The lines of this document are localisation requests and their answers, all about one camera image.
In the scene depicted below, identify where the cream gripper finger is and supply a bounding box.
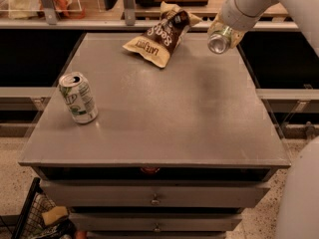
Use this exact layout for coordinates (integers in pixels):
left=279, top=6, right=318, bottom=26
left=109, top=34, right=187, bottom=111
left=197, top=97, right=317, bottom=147
left=230, top=29, right=246, bottom=49
left=207, top=13, right=224, bottom=39

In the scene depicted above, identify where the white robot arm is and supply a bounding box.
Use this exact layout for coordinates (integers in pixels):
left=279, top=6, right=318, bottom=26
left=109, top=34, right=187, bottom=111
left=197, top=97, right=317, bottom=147
left=207, top=0, right=319, bottom=55

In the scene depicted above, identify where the white green soda can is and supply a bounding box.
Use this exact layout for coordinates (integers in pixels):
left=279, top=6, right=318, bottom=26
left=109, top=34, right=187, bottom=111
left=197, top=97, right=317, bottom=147
left=59, top=72, right=98, bottom=124

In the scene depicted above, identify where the red can in drawer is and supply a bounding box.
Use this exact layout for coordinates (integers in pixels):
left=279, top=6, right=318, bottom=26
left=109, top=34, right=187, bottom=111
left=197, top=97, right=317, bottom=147
left=141, top=167, right=160, bottom=174

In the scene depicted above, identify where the brown chip bag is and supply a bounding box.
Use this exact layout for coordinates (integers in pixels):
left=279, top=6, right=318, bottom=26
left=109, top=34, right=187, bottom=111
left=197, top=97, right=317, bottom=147
left=124, top=2, right=201, bottom=68

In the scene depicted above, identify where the upper drawer knob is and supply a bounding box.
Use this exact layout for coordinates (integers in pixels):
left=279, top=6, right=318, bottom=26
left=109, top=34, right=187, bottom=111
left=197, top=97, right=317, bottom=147
left=151, top=194, right=160, bottom=205

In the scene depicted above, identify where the drawer knob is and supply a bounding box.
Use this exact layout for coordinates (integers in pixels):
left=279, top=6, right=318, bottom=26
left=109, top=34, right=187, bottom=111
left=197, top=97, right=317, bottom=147
left=153, top=224, right=161, bottom=233
left=151, top=194, right=160, bottom=205

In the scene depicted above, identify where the clear plastic bin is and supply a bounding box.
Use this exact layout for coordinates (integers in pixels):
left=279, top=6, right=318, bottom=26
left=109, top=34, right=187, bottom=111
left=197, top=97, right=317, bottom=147
left=0, top=0, right=85, bottom=19

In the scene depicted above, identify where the lower drawer knob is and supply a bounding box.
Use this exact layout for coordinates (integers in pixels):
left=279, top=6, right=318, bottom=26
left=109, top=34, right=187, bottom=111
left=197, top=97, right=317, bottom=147
left=153, top=224, right=161, bottom=233

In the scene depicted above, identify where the yellow sponge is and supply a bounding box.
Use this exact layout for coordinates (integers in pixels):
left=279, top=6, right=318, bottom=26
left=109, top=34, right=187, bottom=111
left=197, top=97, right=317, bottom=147
left=42, top=206, right=68, bottom=226

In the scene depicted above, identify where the grey metal shelf rail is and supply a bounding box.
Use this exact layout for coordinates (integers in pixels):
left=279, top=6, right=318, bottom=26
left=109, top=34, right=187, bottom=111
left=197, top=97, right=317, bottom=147
left=0, top=18, right=300, bottom=32

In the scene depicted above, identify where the black wire basket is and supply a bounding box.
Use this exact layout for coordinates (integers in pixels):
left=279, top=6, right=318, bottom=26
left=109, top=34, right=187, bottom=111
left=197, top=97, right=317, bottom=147
left=11, top=177, right=76, bottom=239

